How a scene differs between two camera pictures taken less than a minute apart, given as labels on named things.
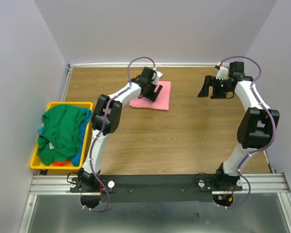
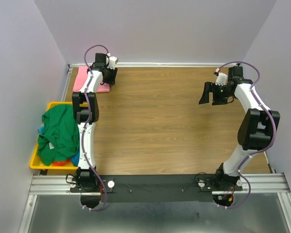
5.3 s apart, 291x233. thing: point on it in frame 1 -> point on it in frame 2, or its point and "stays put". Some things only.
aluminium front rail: [265, 182] stays put
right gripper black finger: [208, 82] -> [208, 87]
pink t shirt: [162, 102] -> [82, 71]
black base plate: [154, 188] stays put
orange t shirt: [61, 163] stays put
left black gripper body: [149, 93] -> [110, 75]
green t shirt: [59, 140] stays put
